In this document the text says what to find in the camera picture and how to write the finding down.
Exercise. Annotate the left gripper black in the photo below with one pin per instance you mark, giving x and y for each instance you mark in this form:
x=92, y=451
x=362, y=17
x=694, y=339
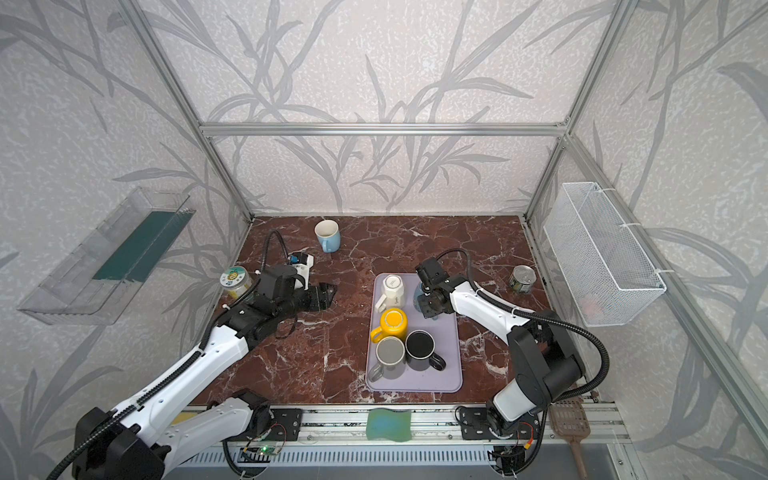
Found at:
x=315, y=296

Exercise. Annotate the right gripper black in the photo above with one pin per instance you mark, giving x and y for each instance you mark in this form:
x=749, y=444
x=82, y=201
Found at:
x=428, y=301

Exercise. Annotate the blue patterned mug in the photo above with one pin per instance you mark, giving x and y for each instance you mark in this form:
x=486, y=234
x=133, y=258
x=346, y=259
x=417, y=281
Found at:
x=417, y=293

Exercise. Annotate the black mug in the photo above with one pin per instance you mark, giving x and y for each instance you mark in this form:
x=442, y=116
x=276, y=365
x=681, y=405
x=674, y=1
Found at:
x=421, y=354

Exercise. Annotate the light blue mug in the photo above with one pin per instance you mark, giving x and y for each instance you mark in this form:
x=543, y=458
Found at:
x=328, y=235

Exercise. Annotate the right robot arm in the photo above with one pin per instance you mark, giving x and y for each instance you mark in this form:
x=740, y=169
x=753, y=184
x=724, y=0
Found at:
x=546, y=362

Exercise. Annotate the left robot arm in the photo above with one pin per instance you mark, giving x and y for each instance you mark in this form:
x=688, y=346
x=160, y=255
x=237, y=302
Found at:
x=139, y=439

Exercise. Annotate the white upside-down mug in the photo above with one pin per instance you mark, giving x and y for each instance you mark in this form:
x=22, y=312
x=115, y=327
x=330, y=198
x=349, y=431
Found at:
x=392, y=294

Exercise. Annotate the yellow mug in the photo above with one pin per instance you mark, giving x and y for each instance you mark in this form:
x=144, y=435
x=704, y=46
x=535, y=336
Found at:
x=393, y=323

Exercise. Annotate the grey mug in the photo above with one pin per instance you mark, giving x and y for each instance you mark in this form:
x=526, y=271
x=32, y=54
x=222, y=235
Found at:
x=389, y=360

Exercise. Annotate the lilac tray mat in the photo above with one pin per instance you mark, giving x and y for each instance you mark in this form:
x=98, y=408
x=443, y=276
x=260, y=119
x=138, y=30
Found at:
x=445, y=333

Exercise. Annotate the metal tin can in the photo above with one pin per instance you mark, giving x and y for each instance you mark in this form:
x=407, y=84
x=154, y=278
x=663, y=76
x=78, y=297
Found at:
x=522, y=279

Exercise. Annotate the green sponge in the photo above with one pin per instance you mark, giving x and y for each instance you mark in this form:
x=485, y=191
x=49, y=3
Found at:
x=388, y=424

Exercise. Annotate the left circuit board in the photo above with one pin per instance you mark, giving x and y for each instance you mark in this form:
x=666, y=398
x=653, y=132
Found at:
x=258, y=454

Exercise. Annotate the circuit board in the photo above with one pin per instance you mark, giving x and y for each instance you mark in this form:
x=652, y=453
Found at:
x=258, y=454
x=507, y=461

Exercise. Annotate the right circuit board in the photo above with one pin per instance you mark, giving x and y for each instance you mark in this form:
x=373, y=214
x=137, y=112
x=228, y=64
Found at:
x=507, y=461

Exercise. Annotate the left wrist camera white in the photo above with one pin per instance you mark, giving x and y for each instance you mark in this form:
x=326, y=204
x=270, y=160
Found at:
x=302, y=262

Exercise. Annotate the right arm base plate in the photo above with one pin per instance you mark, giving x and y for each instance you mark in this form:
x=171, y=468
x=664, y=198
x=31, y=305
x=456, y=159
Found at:
x=475, y=425

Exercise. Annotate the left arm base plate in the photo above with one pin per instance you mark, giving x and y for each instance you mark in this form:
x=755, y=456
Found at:
x=285, y=425

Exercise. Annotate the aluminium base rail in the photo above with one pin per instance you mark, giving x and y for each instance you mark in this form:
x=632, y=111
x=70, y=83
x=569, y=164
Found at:
x=421, y=435

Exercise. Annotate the white wire basket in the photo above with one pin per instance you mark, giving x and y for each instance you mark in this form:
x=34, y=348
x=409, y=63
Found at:
x=609, y=275

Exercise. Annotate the clear plastic wall shelf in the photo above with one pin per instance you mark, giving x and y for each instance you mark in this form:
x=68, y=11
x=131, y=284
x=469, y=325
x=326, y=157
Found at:
x=95, y=283

